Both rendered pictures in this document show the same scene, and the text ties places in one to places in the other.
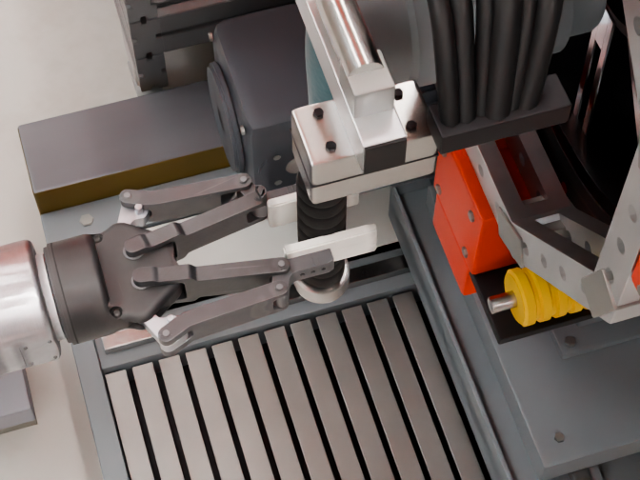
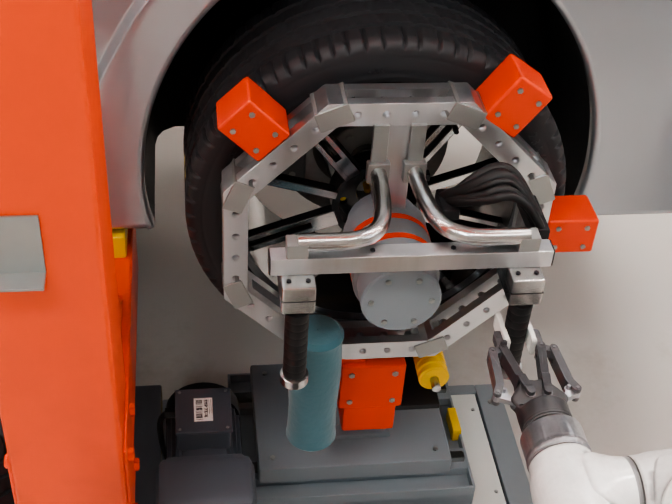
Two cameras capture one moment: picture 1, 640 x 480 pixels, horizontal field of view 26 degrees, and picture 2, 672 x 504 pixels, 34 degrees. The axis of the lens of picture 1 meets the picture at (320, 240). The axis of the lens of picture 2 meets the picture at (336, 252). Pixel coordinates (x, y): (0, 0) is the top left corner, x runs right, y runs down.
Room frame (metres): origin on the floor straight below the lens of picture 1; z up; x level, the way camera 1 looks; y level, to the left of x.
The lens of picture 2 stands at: (0.65, 1.29, 2.01)
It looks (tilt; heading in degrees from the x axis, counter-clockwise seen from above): 39 degrees down; 278
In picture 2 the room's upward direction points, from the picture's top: 4 degrees clockwise
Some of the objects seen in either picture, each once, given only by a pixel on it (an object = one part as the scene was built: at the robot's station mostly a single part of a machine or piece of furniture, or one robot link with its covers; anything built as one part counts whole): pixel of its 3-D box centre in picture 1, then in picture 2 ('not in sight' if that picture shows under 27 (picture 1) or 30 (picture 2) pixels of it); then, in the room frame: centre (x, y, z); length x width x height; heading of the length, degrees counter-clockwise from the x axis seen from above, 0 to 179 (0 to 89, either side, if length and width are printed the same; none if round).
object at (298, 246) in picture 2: not in sight; (341, 189); (0.82, -0.03, 1.03); 0.19 x 0.18 x 0.11; 107
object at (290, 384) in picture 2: not in sight; (295, 343); (0.86, 0.10, 0.83); 0.04 x 0.04 x 0.16
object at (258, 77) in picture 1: (381, 109); (205, 473); (1.06, -0.08, 0.26); 0.42 x 0.18 x 0.35; 107
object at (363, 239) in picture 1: (330, 248); (527, 332); (0.51, -0.01, 0.83); 0.07 x 0.01 x 0.03; 107
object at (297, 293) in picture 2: not in sight; (296, 280); (0.87, 0.07, 0.93); 0.09 x 0.05 x 0.05; 107
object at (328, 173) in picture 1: (364, 140); (520, 273); (0.54, -0.03, 0.93); 0.09 x 0.05 x 0.05; 107
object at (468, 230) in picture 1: (524, 199); (365, 369); (0.78, -0.21, 0.48); 0.16 x 0.12 x 0.17; 107
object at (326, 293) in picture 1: (321, 228); (514, 334); (0.53, 0.00, 0.83); 0.04 x 0.04 x 0.16
